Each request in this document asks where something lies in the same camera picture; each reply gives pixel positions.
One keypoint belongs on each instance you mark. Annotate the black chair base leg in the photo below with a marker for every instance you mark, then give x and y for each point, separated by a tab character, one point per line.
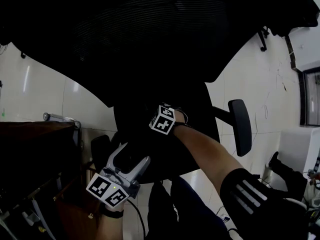
263	40

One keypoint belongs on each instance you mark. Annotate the person's left forearm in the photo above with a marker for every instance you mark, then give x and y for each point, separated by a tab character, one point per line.
110	227

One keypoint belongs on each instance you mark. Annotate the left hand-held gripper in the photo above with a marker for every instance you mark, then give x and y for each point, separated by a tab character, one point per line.
120	182

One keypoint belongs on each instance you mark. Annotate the white cabinet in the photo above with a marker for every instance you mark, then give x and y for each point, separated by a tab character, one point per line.
297	146

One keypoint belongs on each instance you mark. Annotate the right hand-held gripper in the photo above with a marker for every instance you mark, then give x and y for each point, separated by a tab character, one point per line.
162	120

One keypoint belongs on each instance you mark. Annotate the black chair armrest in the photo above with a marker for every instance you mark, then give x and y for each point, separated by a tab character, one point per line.
100	149
241	129

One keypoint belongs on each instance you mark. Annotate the person's right forearm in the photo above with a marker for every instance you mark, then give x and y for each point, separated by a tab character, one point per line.
207	154

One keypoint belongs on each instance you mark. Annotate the black object beside cabinet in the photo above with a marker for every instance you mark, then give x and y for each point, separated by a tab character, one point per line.
287	174

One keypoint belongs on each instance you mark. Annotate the grey metal desk bracket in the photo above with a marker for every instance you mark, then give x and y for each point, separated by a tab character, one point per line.
62	119

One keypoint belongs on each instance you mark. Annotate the dark wooden desk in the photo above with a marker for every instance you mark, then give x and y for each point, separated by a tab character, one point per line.
32	154

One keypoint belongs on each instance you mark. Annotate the black mesh chair backrest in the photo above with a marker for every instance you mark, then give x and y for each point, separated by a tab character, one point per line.
150	34

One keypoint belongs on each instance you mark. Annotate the black wrist band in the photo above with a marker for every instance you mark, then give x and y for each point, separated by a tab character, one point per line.
112	214

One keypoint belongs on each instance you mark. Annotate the person's dark trouser legs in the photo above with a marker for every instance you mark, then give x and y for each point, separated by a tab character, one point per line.
190	209

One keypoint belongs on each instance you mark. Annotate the dark framed door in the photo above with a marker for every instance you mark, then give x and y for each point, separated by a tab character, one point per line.
310	96

